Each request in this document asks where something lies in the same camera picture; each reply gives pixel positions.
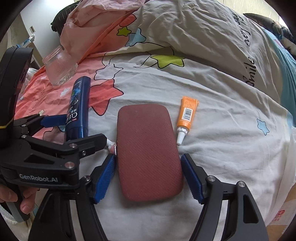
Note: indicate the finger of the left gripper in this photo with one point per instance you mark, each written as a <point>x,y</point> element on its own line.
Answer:
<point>84,147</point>
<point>53,120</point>

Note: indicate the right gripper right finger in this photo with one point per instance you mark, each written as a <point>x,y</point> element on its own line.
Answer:
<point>243,220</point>

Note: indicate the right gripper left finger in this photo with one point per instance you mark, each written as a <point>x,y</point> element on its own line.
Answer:
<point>71,214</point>

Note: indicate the dark blue shampoo bottle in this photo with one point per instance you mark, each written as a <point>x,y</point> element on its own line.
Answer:
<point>77,115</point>

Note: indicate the dark red leather case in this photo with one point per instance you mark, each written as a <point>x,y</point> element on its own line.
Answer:
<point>149,166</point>

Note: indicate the small orange tube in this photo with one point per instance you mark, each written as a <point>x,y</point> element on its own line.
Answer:
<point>186,116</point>

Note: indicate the small pink tube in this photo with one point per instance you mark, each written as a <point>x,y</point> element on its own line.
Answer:
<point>111,146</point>

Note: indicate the brown cardboard box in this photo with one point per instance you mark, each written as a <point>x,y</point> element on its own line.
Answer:
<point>281,221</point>

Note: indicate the clear plastic container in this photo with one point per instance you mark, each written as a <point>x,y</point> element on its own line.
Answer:
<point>60,66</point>

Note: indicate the cartoon star print duvet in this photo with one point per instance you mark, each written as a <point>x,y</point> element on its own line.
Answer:
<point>242,77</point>

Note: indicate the light pink cloth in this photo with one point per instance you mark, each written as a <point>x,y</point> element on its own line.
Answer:
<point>89,20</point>

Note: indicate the dark patterned pillow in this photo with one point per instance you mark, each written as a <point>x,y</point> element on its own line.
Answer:
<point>282,33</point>

